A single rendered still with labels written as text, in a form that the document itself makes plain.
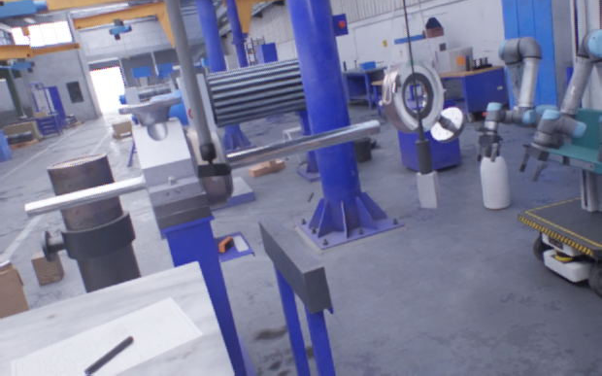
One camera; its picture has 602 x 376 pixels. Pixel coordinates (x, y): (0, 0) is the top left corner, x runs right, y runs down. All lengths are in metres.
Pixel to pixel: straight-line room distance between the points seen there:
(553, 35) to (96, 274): 5.62
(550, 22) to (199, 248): 5.69
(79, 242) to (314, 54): 2.09
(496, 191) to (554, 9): 3.21
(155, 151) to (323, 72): 2.11
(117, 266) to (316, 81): 1.94
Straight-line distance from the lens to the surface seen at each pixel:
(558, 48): 7.04
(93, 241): 3.63
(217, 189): 2.19
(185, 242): 2.04
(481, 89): 8.25
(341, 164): 4.07
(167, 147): 2.13
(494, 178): 4.32
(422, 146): 1.77
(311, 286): 1.59
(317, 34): 3.97
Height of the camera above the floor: 1.51
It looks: 14 degrees down
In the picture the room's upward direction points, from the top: 11 degrees counter-clockwise
